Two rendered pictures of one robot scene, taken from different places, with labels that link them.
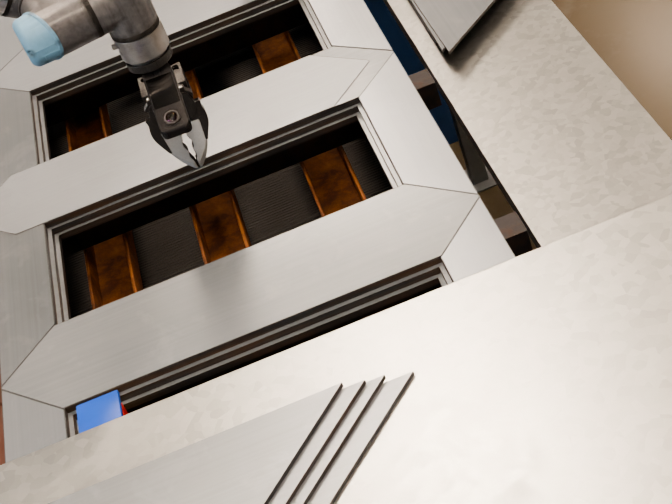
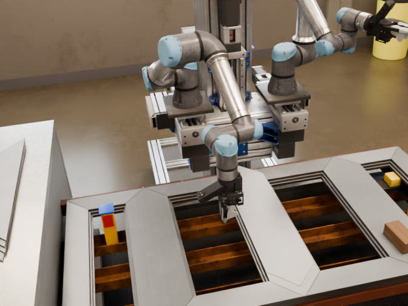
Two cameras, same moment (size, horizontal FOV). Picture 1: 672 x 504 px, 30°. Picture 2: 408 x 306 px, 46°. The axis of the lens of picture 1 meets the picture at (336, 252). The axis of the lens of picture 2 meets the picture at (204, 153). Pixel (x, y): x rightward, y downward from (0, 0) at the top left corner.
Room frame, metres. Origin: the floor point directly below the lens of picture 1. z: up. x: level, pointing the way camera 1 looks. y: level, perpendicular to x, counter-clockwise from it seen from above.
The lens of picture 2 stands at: (1.34, -1.20, 2.09)
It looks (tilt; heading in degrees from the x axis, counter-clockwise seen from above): 32 degrees down; 80
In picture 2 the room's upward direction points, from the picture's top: 3 degrees counter-clockwise
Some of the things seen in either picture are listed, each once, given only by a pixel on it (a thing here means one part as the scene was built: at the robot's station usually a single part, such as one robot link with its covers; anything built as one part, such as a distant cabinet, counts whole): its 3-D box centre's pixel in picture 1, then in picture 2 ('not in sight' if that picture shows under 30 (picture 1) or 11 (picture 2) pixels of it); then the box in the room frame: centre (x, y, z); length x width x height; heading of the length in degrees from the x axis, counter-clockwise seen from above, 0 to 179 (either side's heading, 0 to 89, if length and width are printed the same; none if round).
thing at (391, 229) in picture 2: not in sight; (401, 236); (2.26, -0.07, 0.87); 0.12 x 0.06 x 0.05; 95
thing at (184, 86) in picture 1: (161, 82); (229, 189); (1.68, 0.15, 1.05); 0.09 x 0.08 x 0.12; 0
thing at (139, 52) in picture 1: (139, 42); (226, 170); (1.67, 0.15, 1.13); 0.08 x 0.08 x 0.05
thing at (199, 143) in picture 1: (196, 134); (229, 214); (1.67, 0.13, 0.94); 0.06 x 0.03 x 0.09; 0
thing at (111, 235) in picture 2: not in sight; (110, 229); (1.22, 0.37, 0.78); 0.05 x 0.05 x 0.19; 0
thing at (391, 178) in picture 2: not in sight; (392, 179); (2.49, 0.35, 0.79); 0.06 x 0.05 x 0.04; 90
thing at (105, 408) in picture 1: (101, 417); (106, 210); (1.22, 0.37, 0.88); 0.06 x 0.06 x 0.02; 0
